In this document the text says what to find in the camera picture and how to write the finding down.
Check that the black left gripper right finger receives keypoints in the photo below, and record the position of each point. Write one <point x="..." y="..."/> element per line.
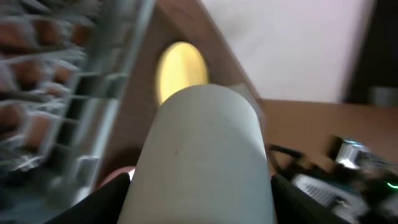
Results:
<point x="292" y="206"/>

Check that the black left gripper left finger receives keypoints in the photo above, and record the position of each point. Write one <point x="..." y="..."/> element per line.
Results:
<point x="101" y="207"/>

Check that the white pink bowl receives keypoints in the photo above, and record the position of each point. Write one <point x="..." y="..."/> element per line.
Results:
<point x="130" y="170"/>

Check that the pale green cup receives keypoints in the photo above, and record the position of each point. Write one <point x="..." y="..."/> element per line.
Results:
<point x="203" y="161"/>

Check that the yellow round plate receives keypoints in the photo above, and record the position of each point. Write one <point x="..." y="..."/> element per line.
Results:
<point x="180" y="66"/>

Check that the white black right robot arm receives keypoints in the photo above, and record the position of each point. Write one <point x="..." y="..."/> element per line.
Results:
<point x="359" y="187"/>

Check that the grey plastic dish rack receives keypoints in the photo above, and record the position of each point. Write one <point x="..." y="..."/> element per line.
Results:
<point x="64" y="68"/>

